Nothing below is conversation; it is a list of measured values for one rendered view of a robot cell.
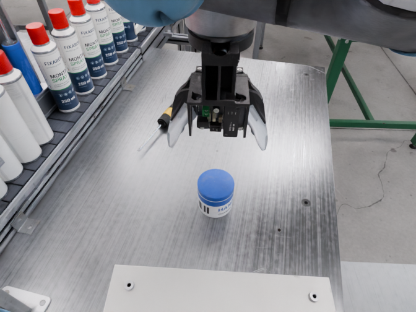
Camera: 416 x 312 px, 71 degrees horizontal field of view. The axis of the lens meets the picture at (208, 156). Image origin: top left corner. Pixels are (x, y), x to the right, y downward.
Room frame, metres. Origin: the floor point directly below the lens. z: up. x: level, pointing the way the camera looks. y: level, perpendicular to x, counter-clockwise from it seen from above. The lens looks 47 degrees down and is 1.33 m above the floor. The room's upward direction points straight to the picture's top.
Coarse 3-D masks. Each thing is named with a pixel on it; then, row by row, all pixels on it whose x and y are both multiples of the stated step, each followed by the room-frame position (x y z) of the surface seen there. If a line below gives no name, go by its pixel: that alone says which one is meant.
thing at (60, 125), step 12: (132, 48) 0.89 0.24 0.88; (120, 60) 0.81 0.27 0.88; (108, 72) 0.74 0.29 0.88; (96, 84) 0.68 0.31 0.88; (84, 96) 0.63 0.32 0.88; (96, 96) 0.63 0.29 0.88; (84, 108) 0.58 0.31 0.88; (48, 120) 0.53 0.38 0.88; (60, 120) 0.54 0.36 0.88; (72, 120) 0.53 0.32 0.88; (60, 132) 0.49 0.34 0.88; (48, 144) 0.45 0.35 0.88; (48, 156) 0.42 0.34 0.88; (24, 168) 0.38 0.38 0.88; (36, 168) 0.38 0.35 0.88; (24, 180) 0.35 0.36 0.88; (12, 192) 0.32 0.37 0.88; (0, 204) 0.30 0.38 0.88
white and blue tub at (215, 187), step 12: (204, 180) 0.34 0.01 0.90; (216, 180) 0.34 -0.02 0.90; (228, 180) 0.34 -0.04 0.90; (204, 192) 0.31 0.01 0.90; (216, 192) 0.31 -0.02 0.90; (228, 192) 0.31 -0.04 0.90; (204, 204) 0.30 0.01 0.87; (216, 204) 0.30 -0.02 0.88; (228, 204) 0.31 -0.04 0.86; (216, 216) 0.30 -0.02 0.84
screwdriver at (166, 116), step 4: (172, 104) 0.63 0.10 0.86; (168, 108) 0.61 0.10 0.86; (164, 112) 0.59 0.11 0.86; (168, 112) 0.59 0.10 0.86; (160, 116) 0.58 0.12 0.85; (164, 116) 0.57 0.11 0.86; (168, 116) 0.58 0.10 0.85; (160, 120) 0.56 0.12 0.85; (164, 120) 0.56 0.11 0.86; (168, 120) 0.57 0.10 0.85; (160, 124) 0.56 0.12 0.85; (164, 124) 0.56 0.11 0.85; (156, 128) 0.54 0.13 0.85; (152, 132) 0.53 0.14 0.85; (148, 140) 0.50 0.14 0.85; (144, 144) 0.49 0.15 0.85; (140, 148) 0.47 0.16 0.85
